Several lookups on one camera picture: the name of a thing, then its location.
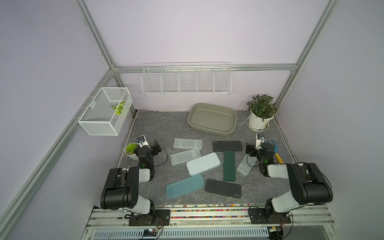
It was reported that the teal ribbed pencil case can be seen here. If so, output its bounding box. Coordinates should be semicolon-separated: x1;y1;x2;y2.
166;174;205;199

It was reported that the long white wire wall basket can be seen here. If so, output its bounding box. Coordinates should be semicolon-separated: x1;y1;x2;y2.
141;64;232;95

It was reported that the light blue pencil case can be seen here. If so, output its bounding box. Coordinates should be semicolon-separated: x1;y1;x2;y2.
186;153;221;176

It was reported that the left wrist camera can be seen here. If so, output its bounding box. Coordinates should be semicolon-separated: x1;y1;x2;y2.
137;135;149;148

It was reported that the large potted green plant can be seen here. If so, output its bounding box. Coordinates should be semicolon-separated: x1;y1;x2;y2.
247;95;278;132

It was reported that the small potted succulent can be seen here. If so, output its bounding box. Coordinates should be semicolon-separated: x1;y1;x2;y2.
124;142;139;161

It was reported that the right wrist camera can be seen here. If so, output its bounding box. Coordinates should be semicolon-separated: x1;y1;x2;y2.
255;134;265;149

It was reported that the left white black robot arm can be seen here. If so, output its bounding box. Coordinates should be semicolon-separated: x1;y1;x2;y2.
100;136;162;216

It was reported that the blue yellow garden fork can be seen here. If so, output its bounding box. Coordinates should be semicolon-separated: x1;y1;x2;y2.
271;139;284;164

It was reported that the dark green pencil case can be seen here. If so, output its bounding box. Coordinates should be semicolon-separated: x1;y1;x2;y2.
223;150;236;182

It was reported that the black pencil case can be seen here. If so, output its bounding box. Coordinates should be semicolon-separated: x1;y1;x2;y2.
205;179;242;199
213;141;243;152

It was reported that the aluminium rail frame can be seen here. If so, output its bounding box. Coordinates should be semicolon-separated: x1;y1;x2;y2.
81;204;341;240

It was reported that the green leaf toy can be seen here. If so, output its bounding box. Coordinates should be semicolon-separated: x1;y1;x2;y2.
112;101;126;116

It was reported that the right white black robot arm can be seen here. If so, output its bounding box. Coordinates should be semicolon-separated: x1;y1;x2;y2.
246;143;334;217

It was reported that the clear pencil case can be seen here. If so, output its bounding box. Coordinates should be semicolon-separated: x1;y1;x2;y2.
237;154;259;176
170;149;201;166
173;138;203;150

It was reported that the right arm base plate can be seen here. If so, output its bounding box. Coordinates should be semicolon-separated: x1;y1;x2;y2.
248;206;292;225

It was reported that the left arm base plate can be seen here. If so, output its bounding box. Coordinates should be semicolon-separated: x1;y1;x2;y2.
129;210;171;227

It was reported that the grey-green plastic storage box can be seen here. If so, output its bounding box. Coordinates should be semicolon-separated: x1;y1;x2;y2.
188;103;237;136

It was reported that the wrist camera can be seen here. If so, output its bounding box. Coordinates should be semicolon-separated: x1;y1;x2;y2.
137;135;149;148
255;134;265;149

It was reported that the white mesh wall basket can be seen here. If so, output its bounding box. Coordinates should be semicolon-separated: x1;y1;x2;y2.
78;87;133;136

